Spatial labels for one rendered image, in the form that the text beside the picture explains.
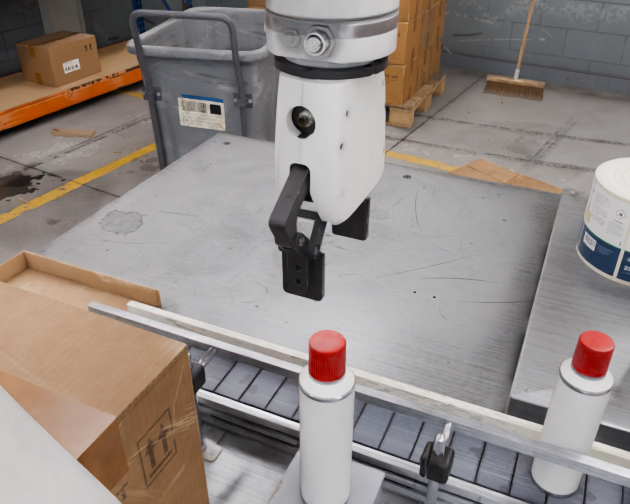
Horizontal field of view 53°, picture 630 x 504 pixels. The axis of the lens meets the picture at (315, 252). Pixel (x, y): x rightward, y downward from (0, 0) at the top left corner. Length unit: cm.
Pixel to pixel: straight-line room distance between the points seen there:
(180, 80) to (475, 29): 303
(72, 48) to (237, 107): 203
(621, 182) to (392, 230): 43
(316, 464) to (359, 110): 35
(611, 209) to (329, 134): 78
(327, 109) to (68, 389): 31
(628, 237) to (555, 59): 416
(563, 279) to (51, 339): 81
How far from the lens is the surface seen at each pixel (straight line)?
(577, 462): 72
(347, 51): 39
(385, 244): 124
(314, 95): 39
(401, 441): 80
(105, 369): 56
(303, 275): 44
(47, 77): 458
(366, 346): 100
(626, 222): 111
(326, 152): 40
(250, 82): 274
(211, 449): 86
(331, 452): 61
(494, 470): 80
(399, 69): 399
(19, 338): 62
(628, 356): 100
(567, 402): 69
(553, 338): 99
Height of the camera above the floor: 148
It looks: 32 degrees down
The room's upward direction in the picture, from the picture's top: straight up
